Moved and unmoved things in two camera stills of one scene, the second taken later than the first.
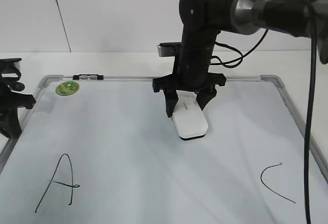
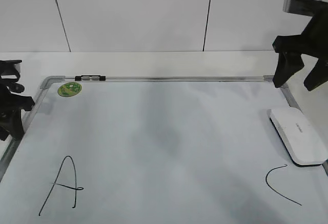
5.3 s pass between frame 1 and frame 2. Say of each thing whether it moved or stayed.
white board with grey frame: stayed
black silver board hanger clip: stayed
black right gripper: moved
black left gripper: stayed
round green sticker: stayed
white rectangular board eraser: moved
